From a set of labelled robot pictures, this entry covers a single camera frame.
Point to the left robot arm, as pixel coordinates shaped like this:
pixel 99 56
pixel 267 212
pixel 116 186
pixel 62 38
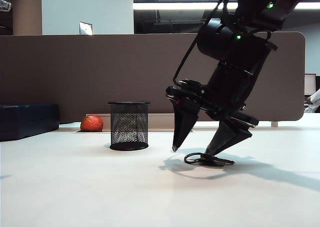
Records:
pixel 5 5

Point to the black mesh basket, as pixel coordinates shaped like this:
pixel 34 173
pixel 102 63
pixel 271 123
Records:
pixel 129 127

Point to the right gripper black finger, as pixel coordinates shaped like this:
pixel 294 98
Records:
pixel 226 138
pixel 181 127

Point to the brown desk divider panel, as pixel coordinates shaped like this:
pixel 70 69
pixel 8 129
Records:
pixel 100 72

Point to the dark blue case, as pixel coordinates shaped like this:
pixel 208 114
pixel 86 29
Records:
pixel 27 120

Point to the person in white shirt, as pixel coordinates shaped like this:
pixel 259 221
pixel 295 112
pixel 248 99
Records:
pixel 315 100

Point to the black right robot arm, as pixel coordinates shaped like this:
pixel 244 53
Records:
pixel 250 24

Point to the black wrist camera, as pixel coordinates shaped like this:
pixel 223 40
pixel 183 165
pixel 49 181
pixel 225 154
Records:
pixel 191 85

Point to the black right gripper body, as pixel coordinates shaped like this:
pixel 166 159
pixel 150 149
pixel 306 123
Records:
pixel 230 92

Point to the small silver framed sign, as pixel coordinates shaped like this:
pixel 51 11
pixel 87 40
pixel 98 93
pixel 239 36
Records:
pixel 86 28

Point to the white divider support foot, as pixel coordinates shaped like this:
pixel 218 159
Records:
pixel 274 124

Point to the white computer monitor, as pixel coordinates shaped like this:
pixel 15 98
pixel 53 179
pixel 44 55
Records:
pixel 310 84

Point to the long ceiling light strip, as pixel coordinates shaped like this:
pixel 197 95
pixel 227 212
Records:
pixel 175 6

